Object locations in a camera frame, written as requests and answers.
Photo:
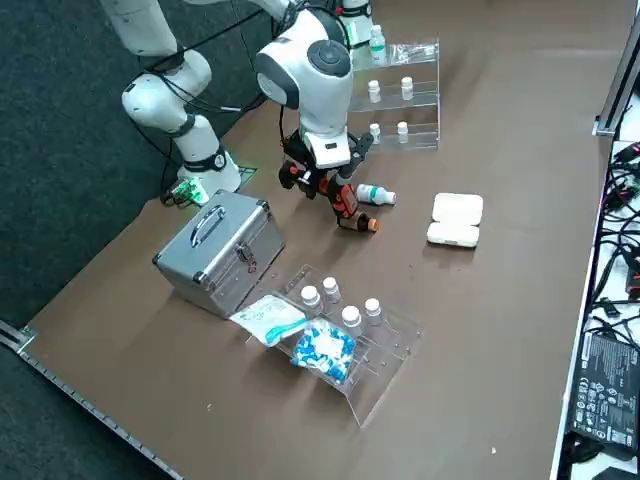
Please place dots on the green circuit board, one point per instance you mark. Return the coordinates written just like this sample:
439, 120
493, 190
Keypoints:
187, 192

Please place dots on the black red plug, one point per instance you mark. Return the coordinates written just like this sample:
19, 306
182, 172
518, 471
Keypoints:
634, 277

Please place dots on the white packet with teal strip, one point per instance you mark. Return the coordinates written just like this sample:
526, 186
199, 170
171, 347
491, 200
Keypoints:
265, 312

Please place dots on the aluminium table edge rail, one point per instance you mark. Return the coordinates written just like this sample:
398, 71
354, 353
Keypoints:
75, 395

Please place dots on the clear bag of swabs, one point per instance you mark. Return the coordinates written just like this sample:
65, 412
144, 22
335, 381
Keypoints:
415, 52

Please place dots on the brown medicine bottle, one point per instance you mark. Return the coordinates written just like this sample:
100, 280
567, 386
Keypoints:
368, 223

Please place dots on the open white pill box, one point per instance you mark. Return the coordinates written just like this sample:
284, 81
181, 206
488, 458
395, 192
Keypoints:
457, 210

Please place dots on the aluminium profile post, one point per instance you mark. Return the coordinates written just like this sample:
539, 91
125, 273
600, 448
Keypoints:
617, 95

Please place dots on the white medicine bottle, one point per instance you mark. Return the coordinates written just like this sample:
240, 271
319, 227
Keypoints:
375, 193

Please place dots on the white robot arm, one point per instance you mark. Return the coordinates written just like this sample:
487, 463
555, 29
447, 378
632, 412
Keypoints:
310, 90

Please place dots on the large white-capped clear bottle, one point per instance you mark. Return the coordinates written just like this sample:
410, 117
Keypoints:
351, 315
310, 296

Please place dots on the black power adapter with labels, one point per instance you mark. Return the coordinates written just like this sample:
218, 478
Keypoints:
605, 390

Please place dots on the blue white capsule packet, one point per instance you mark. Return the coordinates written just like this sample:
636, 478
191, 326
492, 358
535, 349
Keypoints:
320, 350

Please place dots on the clear acrylic stepped shelf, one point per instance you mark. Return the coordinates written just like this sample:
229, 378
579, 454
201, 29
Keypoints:
385, 345
420, 112

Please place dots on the silver aluminium case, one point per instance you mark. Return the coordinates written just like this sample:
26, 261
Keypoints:
220, 260

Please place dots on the tall bottle with green label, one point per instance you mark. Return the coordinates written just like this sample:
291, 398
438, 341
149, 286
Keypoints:
378, 50

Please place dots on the small white-capped clear bottle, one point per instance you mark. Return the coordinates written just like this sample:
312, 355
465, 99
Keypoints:
406, 89
374, 92
373, 307
331, 286
375, 134
403, 132

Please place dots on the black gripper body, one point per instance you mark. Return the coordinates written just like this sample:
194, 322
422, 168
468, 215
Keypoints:
335, 172

